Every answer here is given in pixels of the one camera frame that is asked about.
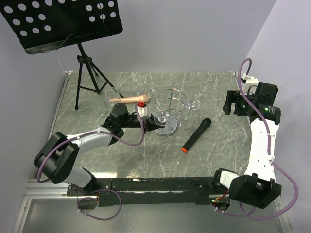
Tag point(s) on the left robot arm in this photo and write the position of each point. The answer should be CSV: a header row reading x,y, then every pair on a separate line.
x,y
56,160

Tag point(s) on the black music stand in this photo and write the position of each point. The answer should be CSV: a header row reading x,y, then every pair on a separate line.
x,y
43,26

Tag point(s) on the clear wine glass far right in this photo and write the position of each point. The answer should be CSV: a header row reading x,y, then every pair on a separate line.
x,y
192,103

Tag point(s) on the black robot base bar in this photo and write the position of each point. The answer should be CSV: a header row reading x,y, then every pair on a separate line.
x,y
172,190

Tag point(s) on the black microphone orange end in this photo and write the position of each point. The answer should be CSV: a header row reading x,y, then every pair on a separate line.
x,y
205,124

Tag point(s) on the clear wine glass on rack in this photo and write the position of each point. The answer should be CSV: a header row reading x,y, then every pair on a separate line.
x,y
163,120

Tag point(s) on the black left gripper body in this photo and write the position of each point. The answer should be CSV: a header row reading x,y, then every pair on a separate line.
x,y
134,124

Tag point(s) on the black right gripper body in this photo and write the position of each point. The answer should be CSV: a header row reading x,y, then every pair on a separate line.
x,y
241,105

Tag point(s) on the aluminium frame rail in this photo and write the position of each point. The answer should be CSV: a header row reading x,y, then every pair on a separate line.
x,y
225,144

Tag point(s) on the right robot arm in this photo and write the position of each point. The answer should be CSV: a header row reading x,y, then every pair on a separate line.
x,y
257,187

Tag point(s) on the chrome wine glass rack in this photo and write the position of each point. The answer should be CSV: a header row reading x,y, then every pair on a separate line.
x,y
167,105

